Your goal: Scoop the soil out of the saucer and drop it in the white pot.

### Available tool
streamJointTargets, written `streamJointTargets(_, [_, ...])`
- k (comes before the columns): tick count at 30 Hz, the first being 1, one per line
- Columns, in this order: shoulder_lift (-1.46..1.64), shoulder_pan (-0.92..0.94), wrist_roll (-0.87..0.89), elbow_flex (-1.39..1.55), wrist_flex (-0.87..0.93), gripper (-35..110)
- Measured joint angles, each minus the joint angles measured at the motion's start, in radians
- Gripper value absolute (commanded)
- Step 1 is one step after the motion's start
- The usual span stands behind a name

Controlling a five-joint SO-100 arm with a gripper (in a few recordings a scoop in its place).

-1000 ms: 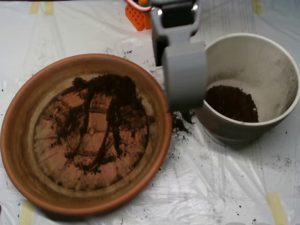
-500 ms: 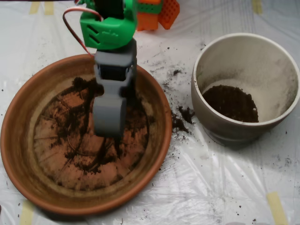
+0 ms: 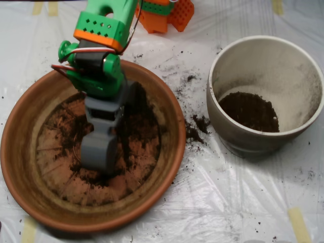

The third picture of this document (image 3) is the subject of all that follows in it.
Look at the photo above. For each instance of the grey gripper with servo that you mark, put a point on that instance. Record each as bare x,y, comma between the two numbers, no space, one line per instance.
99,149

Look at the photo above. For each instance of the dark soil pile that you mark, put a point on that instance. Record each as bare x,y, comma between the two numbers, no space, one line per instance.
139,116

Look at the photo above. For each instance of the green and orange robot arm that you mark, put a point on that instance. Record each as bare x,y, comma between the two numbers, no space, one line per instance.
101,83

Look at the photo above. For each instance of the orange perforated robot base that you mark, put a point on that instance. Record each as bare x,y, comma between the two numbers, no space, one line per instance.
154,22

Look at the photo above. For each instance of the terracotta saucer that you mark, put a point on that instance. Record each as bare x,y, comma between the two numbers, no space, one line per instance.
15,152

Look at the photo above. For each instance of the white ceramic pot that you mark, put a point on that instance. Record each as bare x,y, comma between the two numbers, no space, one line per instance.
278,63

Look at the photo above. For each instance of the beige masking tape strip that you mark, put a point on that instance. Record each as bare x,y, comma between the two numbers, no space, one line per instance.
277,7
37,8
53,8
29,230
300,225

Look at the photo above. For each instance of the clear plastic sheet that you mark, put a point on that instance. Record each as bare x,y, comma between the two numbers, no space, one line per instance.
227,189

